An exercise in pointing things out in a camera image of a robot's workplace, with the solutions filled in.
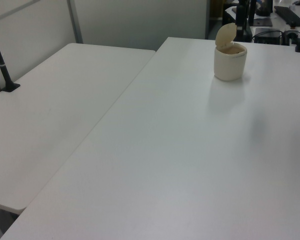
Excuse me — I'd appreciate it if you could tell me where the black camera stand pole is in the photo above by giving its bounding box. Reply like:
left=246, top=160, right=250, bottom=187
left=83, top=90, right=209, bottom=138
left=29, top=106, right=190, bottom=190
left=0, top=21, right=22, bottom=93

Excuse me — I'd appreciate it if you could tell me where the black keyboard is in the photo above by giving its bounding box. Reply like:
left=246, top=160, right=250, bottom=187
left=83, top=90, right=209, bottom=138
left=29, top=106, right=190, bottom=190
left=273, top=5, right=300, bottom=26

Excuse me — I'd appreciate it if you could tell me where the black upright pole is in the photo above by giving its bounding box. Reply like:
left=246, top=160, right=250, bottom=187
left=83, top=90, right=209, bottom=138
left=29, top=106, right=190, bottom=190
left=247, top=0, right=256, bottom=26

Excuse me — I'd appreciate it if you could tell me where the black electronics box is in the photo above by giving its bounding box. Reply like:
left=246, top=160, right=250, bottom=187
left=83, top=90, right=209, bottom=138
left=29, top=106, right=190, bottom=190
left=254, top=27, right=283, bottom=45

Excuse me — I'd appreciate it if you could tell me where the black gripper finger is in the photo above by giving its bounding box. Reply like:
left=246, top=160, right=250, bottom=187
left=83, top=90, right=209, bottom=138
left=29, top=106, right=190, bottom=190
left=236, top=0, right=246, bottom=26

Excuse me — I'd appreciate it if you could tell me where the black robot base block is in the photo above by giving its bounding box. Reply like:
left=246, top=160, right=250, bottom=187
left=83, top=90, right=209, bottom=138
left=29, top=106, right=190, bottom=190
left=233, top=24, right=254, bottom=43

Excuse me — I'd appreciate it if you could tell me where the black flat pad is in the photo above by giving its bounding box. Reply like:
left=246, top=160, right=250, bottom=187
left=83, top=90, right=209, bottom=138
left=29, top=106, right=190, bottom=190
left=252, top=18, right=274, bottom=28

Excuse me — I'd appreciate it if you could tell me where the cream round trash bin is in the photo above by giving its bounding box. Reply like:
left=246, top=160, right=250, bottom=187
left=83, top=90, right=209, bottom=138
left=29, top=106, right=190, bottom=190
left=213, top=22, right=248, bottom=82

